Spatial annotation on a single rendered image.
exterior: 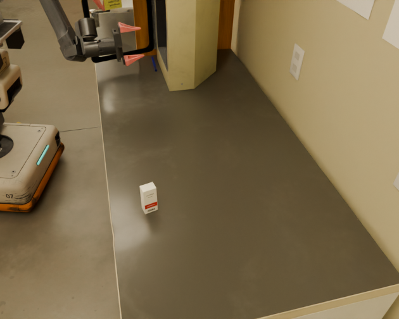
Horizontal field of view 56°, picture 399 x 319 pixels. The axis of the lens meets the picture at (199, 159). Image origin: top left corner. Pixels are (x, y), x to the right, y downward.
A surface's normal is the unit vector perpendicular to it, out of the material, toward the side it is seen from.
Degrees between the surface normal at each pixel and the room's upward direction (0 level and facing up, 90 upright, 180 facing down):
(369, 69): 90
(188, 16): 90
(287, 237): 0
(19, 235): 0
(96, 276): 0
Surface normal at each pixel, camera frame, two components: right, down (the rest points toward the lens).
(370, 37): -0.97, 0.14
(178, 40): 0.25, 0.63
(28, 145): 0.03, -0.76
